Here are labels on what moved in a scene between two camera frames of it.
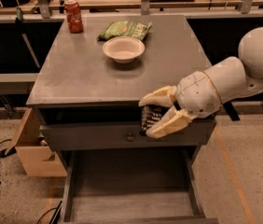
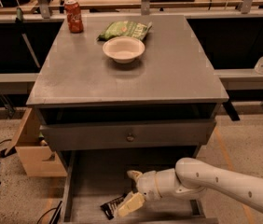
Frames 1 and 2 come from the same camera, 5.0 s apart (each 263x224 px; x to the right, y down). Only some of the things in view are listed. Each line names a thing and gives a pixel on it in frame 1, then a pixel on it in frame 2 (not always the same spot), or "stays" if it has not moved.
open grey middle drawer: [133, 187] stays
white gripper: [198, 94] → [146, 183]
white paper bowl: [123, 49] stays
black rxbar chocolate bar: [151, 113] → [109, 207]
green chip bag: [126, 28] stays
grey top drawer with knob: [194, 133] stays
